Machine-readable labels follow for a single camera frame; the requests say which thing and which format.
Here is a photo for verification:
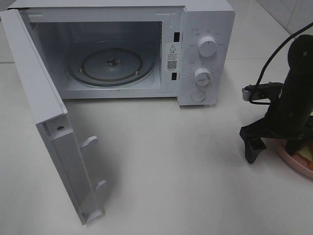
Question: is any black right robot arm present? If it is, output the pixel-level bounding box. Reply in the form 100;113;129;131
240;35;313;164

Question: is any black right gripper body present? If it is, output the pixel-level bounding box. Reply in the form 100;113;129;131
240;75;313;140

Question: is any pink round plate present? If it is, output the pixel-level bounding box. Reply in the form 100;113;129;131
274;140;313;180

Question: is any white microwave door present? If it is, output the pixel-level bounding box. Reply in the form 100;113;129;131
0;9;106;225

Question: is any lower white timer knob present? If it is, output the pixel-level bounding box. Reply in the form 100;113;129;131
195;68;211;86

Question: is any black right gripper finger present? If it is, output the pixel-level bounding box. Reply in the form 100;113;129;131
243;138;267;164
285;131;309;155

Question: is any white microwave oven body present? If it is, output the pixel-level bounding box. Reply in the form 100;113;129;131
6;0;235;106

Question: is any sandwich with lettuce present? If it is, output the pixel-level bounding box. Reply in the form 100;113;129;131
297;142;313;170

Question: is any upper white power knob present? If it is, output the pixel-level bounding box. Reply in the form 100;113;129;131
198;35;217;57

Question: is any warning label with QR code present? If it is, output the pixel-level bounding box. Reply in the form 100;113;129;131
166;43;179;71

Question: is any round door release button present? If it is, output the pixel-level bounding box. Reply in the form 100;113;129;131
191;91;206;102

